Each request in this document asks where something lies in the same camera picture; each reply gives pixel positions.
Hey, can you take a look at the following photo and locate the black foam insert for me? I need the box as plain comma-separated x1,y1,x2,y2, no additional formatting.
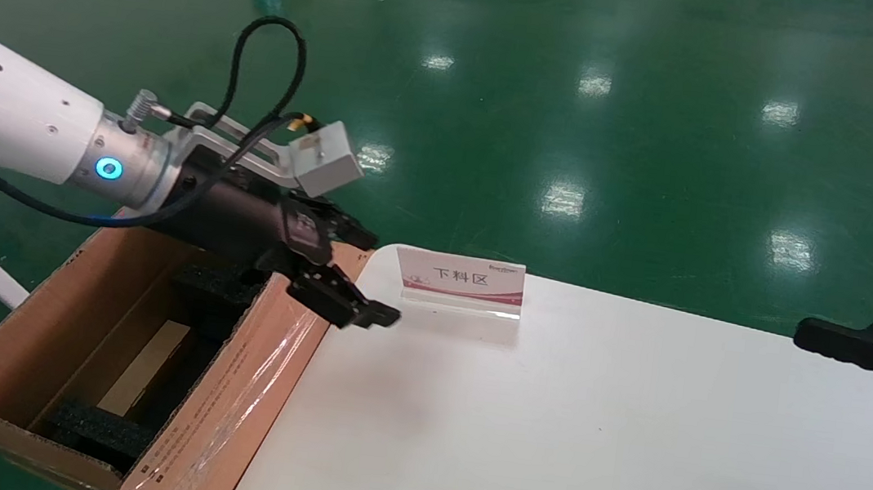
42,394,164,477
167,261,269,313

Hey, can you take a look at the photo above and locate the large open cardboard box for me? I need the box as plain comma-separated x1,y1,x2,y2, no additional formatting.
0,199,376,490

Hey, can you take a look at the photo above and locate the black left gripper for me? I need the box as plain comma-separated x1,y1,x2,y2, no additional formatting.
150,145,418,337

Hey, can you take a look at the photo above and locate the acrylic sign with Chinese text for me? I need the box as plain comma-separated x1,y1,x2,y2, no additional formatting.
390,246,528,321

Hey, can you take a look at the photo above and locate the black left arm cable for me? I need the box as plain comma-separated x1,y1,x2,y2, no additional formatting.
0,0,323,250

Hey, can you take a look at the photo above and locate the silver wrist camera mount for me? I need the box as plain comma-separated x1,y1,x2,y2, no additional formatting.
156,100,371,204

